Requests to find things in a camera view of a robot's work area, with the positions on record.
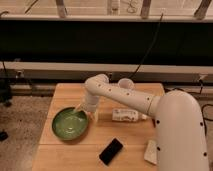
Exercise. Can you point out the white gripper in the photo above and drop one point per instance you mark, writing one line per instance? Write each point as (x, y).
(90, 108)

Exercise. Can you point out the green ceramic bowl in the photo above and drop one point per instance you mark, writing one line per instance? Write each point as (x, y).
(69, 124)

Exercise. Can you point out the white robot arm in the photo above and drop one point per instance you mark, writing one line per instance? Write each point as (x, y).
(180, 131)

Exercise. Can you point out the white plastic bottle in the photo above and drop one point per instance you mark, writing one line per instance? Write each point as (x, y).
(127, 115)

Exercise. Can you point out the black smartphone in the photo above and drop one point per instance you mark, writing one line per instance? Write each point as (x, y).
(112, 149)

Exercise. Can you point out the white sponge block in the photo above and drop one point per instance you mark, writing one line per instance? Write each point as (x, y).
(150, 154)

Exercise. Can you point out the black object at left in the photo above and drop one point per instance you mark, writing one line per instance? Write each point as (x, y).
(5, 93)

